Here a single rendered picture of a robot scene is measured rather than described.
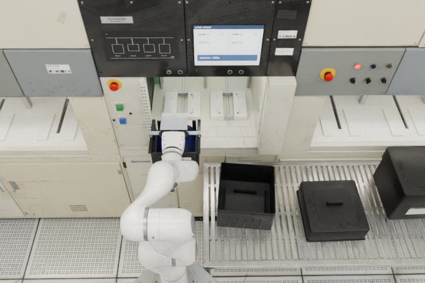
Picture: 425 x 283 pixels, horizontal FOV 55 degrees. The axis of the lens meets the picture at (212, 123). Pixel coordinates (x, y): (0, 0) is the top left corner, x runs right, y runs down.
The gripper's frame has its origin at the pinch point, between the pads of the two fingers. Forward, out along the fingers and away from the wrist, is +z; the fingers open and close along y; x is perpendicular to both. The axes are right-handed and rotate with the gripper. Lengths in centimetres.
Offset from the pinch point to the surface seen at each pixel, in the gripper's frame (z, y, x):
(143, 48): 14.9, -11.6, 31.8
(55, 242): 0, -89, -125
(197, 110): 40, 9, -35
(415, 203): -23, 114, -31
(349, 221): -28, 83, -39
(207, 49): 15.2, 14.8, 31.1
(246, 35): 15, 31, 38
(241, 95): 52, 36, -34
